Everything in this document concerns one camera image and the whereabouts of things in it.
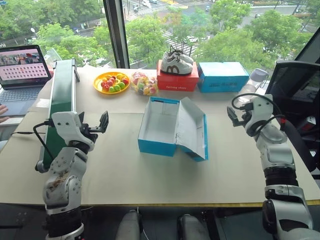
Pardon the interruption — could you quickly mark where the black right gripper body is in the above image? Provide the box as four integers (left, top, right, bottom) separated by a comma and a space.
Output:
236, 110, 252, 129

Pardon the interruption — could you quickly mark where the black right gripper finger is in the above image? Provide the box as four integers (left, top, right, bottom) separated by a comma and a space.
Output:
226, 106, 239, 127

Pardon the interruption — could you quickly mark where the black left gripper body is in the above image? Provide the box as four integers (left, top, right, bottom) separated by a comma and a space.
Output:
79, 121, 105, 144

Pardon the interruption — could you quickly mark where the blue shoe box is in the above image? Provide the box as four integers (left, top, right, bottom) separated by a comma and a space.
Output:
197, 61, 250, 94
137, 96, 209, 163

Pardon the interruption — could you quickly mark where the green conveyor belt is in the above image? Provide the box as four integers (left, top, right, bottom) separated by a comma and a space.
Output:
34, 58, 81, 173

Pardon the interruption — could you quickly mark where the red shoe box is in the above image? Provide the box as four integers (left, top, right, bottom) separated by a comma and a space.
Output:
156, 59, 200, 92

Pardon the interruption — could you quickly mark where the yellow plate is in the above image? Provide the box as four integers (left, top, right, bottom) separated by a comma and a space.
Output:
93, 70, 131, 95

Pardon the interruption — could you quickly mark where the clear bottle with grey lid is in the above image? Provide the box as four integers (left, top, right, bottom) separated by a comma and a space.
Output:
239, 67, 270, 101

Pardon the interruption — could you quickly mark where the clear bag of colourful candy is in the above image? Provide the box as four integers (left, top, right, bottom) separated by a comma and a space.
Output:
130, 71, 159, 97

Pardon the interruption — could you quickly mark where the black mesh office chair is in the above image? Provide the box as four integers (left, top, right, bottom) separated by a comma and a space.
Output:
266, 59, 320, 181

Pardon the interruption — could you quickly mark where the grey laptop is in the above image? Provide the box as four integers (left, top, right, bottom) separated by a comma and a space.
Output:
0, 44, 53, 118

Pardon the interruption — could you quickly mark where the clear plastic wrapper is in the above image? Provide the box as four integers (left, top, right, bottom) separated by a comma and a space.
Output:
43, 48, 63, 68

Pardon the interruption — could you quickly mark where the white brown child's shoe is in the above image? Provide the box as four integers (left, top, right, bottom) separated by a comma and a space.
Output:
161, 51, 194, 75
170, 45, 195, 65

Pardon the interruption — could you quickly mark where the grey rounded shape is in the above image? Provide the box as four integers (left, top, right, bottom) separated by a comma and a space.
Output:
177, 213, 211, 240
116, 209, 141, 240

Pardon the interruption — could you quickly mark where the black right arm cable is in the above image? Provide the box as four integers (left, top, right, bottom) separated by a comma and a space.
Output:
231, 92, 287, 137

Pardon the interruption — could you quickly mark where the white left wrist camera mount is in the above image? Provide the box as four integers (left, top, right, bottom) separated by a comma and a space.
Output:
50, 111, 88, 151

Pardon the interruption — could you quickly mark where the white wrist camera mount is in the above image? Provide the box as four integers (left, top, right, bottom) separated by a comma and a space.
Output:
245, 94, 274, 135
50, 111, 88, 151

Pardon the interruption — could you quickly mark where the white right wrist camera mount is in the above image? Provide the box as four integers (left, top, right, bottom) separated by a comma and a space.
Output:
245, 94, 274, 135

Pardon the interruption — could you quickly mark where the dark window frame post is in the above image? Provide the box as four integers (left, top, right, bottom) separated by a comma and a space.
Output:
293, 32, 320, 61
102, 0, 130, 69

